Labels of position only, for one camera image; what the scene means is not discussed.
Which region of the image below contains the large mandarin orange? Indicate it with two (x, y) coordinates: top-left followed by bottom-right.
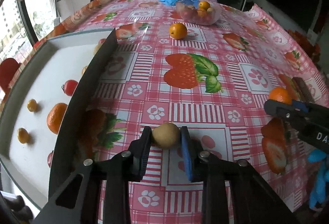
(269, 87), (292, 105)

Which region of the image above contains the big orange mandarin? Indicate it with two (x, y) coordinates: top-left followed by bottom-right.
(47, 103), (67, 134)

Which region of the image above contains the brown kiwi fruit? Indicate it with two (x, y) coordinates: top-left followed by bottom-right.
(152, 123), (180, 149)

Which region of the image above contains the small orange kumquat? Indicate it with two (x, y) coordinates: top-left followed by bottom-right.
(27, 99), (38, 112)

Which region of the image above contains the brown round fruit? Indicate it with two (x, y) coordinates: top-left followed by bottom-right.
(93, 43), (102, 55)

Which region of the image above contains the small yellow kumquat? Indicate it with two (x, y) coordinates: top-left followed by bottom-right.
(81, 65), (88, 76)

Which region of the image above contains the right blue gloved hand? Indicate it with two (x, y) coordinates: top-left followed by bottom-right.
(307, 149), (328, 209)

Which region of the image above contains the white shallow tray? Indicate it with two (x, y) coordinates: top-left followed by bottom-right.
(1, 28), (117, 209)

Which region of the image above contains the pink strawberry tablecloth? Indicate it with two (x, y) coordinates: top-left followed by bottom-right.
(9, 0), (328, 211)

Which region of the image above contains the clear plastic fruit bowl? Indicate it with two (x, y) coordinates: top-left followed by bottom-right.
(175, 0), (222, 26)

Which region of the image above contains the orange fruit near bowl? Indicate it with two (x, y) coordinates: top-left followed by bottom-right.
(169, 23), (187, 40)

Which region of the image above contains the red plastic chair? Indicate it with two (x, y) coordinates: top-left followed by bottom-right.
(0, 58), (20, 94)

